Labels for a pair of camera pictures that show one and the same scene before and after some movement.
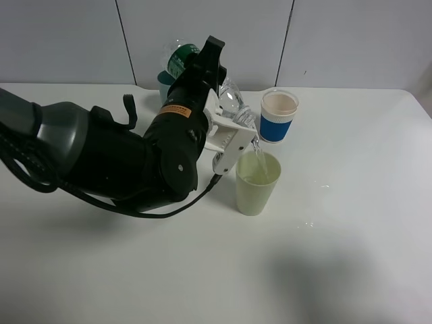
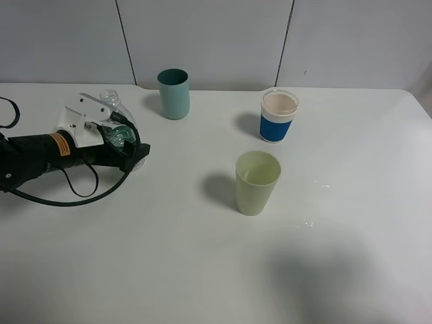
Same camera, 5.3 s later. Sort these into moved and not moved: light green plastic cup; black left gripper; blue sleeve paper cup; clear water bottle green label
Moved: black left gripper; clear water bottle green label
Not moved: blue sleeve paper cup; light green plastic cup
